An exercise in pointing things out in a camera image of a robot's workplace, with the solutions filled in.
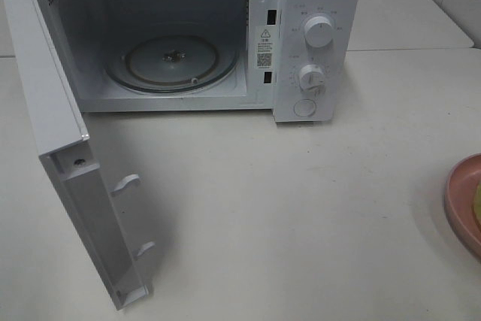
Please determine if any sandwich with lettuce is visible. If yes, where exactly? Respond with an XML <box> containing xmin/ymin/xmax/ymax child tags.
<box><xmin>473</xmin><ymin>183</ymin><xmax>481</xmax><ymax>228</ymax></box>

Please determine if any white warning label sticker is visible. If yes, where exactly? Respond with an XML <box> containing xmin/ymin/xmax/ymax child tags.
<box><xmin>254</xmin><ymin>25</ymin><xmax>277</xmax><ymax>70</ymax></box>

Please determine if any glass microwave turntable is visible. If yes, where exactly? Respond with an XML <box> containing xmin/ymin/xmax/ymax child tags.
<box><xmin>105</xmin><ymin>34</ymin><xmax>240</xmax><ymax>94</ymax></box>

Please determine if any round door release button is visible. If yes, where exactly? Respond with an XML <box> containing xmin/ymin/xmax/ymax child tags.
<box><xmin>293</xmin><ymin>99</ymin><xmax>316</xmax><ymax>117</ymax></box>

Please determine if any upper white power knob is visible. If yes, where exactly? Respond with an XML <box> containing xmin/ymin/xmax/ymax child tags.
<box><xmin>304</xmin><ymin>14</ymin><xmax>334</xmax><ymax>48</ymax></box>

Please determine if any pink round plate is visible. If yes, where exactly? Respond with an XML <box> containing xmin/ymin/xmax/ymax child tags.
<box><xmin>443</xmin><ymin>153</ymin><xmax>480</xmax><ymax>261</ymax></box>

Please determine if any white microwave door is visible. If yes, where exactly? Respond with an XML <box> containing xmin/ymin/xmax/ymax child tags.
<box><xmin>4</xmin><ymin>0</ymin><xmax>149</xmax><ymax>310</ymax></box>

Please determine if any white microwave oven body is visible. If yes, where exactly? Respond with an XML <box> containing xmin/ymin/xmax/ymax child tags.
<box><xmin>41</xmin><ymin>0</ymin><xmax>358</xmax><ymax>123</ymax></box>

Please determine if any white timer knob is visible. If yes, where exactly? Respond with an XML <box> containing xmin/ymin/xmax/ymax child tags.
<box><xmin>298</xmin><ymin>65</ymin><xmax>325</xmax><ymax>92</ymax></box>

